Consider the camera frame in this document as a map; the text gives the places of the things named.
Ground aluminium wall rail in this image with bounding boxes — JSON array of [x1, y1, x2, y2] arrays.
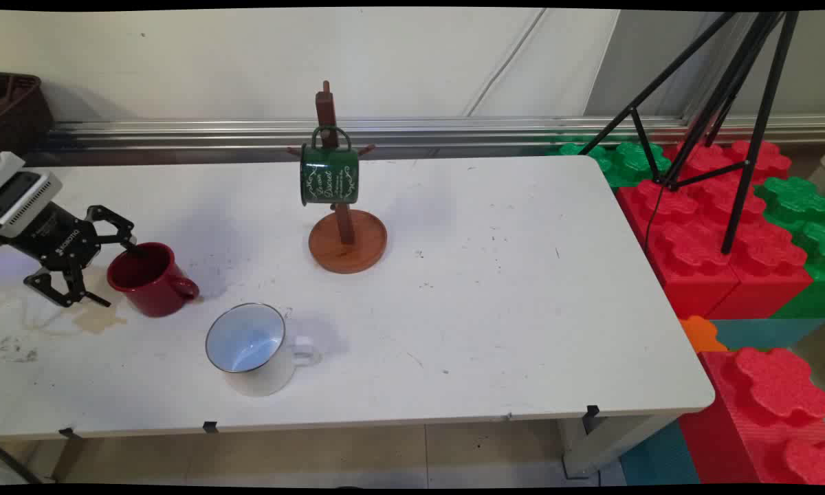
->
[[26, 115, 825, 150]]

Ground wooden mug tree stand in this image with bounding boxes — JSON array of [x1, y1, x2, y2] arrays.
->
[[287, 80, 388, 275]]

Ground tall green foam block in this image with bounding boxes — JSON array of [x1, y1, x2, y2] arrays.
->
[[753, 176, 825, 320]]

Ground dark brown plastic basket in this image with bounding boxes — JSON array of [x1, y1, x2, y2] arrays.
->
[[0, 71, 56, 156]]

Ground large red foam block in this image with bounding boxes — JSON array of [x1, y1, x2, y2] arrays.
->
[[615, 140, 815, 321]]

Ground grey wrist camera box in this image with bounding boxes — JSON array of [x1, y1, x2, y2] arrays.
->
[[0, 168, 63, 239]]

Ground black floor cable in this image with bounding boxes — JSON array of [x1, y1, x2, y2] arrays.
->
[[0, 442, 43, 486]]

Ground orange foam piece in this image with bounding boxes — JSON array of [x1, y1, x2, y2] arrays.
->
[[679, 316, 729, 355]]

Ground red foam block ribbed side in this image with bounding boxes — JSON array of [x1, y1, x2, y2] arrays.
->
[[679, 346, 825, 486]]

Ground white wall cable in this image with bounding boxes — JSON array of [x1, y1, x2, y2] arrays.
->
[[463, 8, 548, 118]]

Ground red ceramic mug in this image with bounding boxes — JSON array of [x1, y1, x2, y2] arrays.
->
[[106, 241, 201, 318]]

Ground flat green foam block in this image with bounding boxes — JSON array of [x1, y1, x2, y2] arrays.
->
[[545, 140, 673, 188]]

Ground green enamel mug white print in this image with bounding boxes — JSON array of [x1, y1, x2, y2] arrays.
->
[[299, 126, 360, 207]]

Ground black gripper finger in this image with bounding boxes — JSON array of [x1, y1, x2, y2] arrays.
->
[[23, 263, 111, 309], [85, 204, 139, 256]]

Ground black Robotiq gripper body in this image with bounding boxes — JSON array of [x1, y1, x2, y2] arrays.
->
[[0, 201, 102, 270]]

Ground white table leg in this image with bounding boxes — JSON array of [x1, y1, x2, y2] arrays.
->
[[559, 412, 676, 480]]

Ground black camera tripod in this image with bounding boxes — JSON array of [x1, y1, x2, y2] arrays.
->
[[577, 10, 801, 256]]

